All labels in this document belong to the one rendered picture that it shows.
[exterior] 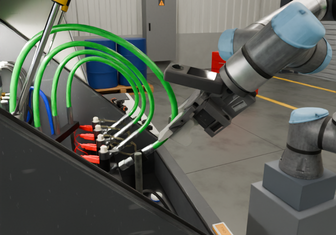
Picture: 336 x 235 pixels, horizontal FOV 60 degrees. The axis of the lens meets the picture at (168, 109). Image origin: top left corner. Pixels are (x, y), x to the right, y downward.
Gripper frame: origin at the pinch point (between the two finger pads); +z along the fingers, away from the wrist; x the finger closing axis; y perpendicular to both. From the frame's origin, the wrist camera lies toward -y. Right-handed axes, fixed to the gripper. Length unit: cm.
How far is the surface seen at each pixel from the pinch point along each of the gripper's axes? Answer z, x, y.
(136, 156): 6.8, -5.8, -0.6
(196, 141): 161, 227, 85
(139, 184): 11.5, -7.3, 4.5
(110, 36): -7.4, 1.0, -21.2
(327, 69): 71, 668, 292
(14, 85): 14.4, -6.0, -30.5
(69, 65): 30, 29, -33
